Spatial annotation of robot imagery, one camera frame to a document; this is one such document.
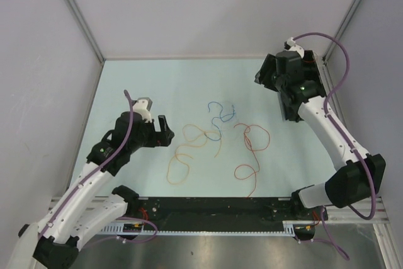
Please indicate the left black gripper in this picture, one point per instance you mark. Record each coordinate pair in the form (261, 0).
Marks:
(162, 138)

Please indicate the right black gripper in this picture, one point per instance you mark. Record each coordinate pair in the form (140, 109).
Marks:
(268, 65)

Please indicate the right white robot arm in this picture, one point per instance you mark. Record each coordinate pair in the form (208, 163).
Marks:
(358, 173)

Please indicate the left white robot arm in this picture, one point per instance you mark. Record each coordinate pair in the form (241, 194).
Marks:
(57, 239)

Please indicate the black compartment bin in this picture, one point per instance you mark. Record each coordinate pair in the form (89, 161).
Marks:
(299, 82)

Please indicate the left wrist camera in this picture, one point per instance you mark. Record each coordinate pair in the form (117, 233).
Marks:
(142, 106)

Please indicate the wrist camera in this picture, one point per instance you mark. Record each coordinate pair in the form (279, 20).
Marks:
(290, 44)
(142, 106)

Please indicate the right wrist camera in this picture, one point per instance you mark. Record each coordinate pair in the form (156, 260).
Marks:
(290, 44)

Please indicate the white slotted cable duct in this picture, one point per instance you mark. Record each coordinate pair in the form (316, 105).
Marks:
(125, 229)

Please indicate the right aluminium frame post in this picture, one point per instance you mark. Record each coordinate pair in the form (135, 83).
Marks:
(349, 14)

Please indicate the aluminium frame post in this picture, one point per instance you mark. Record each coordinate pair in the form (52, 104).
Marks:
(349, 14)
(82, 24)

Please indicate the left aluminium frame post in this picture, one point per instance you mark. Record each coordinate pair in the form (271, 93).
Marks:
(82, 24)

